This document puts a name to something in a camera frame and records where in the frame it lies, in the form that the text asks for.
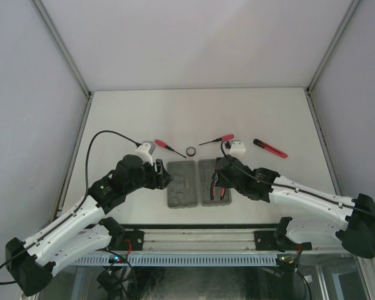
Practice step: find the right aluminium frame post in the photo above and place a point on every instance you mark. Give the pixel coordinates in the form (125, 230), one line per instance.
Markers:
(309, 90)

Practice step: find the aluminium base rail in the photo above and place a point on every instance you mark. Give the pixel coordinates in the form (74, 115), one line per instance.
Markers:
(180, 240)

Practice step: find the aluminium frame post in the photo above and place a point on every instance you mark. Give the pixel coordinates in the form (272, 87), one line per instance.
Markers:
(309, 90)
(56, 38)

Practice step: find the red black utility knife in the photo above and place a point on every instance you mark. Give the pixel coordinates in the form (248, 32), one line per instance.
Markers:
(270, 148)

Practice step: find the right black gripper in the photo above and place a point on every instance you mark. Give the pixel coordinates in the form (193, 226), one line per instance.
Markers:
(221, 180)

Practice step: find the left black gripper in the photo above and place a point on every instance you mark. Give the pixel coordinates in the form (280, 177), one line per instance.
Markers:
(159, 179)

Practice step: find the left aluminium frame post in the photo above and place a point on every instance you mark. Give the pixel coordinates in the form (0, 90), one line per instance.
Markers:
(56, 38)

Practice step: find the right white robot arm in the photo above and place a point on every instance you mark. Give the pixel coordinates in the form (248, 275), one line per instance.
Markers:
(347, 220)

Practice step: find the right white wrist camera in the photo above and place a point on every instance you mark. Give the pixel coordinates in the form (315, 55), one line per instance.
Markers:
(237, 149)

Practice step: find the black electrical tape roll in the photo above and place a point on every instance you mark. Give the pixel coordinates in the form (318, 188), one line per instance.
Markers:
(190, 152)

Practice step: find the grey plastic tool case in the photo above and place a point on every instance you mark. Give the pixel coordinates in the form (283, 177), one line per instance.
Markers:
(190, 185)

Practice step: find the blue slotted cable duct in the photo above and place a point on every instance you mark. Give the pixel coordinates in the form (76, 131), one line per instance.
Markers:
(176, 260)

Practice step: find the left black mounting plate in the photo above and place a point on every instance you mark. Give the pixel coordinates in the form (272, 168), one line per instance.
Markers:
(127, 241)

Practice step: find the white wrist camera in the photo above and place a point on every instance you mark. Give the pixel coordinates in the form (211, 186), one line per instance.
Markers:
(145, 152)
(237, 149)

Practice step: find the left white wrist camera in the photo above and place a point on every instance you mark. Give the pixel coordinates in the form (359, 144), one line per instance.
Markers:
(145, 152)

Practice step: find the black mounting plate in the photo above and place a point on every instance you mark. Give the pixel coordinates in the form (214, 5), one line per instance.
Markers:
(268, 240)
(127, 241)

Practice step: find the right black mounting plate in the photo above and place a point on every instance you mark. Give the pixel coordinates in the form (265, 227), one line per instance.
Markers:
(268, 240)

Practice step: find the red black pliers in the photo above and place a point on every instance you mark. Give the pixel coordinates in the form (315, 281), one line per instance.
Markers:
(217, 193)

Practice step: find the red-handled screwdriver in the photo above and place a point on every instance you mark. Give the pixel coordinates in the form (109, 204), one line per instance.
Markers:
(162, 144)
(219, 139)

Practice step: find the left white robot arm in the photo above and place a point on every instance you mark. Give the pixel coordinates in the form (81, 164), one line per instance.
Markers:
(84, 228)

